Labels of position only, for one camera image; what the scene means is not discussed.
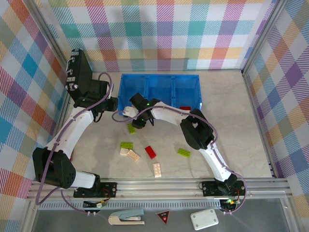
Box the black hard carrying case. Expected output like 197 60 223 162
65 49 94 102

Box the white rounded plastic box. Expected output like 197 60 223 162
190 209 219 231

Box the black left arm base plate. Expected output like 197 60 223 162
73 181 118 199

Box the small green-lit controller board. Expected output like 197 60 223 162
221 198 239 211

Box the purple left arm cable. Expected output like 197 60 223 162
35 72 114 216

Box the small wired connector plug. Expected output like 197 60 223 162
83 199 108 209

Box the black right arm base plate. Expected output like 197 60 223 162
201 180 247 198

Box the long beige lego brick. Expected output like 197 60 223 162
126 149 140 162
153 162 163 178

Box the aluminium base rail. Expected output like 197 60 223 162
26 178 295 201

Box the aluminium corner post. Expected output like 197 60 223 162
240 0 289 77
25 0 70 80

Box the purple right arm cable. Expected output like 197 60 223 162
112 104 247 216

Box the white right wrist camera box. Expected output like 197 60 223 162
122 106 137 119

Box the grey and white stapler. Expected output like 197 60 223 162
108 209 145 226

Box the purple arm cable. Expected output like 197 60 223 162
35 72 114 216
112 104 247 216

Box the slotted grey cable duct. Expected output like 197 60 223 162
38 202 224 210

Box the red triangular button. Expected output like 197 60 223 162
155 210 170 226

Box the blue three-compartment plastic bin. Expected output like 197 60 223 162
117 73 203 115

